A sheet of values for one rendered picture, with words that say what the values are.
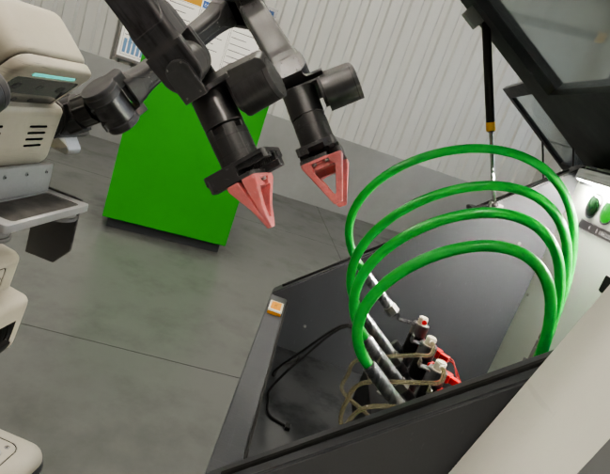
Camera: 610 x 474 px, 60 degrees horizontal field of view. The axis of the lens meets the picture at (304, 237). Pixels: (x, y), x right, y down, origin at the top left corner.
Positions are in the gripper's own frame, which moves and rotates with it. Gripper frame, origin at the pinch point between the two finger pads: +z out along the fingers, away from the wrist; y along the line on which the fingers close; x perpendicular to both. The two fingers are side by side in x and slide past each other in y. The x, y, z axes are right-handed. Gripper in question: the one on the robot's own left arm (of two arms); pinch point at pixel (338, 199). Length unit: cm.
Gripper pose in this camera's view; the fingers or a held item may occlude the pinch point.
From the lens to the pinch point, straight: 86.8
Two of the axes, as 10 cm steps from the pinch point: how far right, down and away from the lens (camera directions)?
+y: 2.2, 0.5, 9.8
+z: 3.4, 9.3, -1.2
